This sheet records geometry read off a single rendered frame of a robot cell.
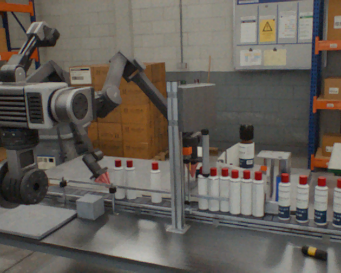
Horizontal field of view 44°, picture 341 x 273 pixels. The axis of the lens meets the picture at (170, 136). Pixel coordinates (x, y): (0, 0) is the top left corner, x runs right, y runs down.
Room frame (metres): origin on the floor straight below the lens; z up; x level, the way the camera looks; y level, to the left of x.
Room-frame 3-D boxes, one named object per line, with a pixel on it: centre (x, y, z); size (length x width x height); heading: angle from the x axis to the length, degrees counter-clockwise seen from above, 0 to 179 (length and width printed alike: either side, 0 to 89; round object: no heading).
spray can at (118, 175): (2.06, 0.27, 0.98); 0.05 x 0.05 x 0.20
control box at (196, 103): (1.81, -0.10, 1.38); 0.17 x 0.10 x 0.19; 121
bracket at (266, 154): (1.84, -0.47, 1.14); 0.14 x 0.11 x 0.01; 66
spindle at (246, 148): (2.40, -0.45, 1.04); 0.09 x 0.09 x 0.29
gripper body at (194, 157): (1.97, -0.10, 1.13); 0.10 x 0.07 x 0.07; 65
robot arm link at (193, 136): (1.97, -0.10, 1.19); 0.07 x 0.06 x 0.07; 156
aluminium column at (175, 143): (1.78, -0.02, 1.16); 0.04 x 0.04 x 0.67; 66
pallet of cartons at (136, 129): (5.91, 0.68, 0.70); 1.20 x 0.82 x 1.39; 71
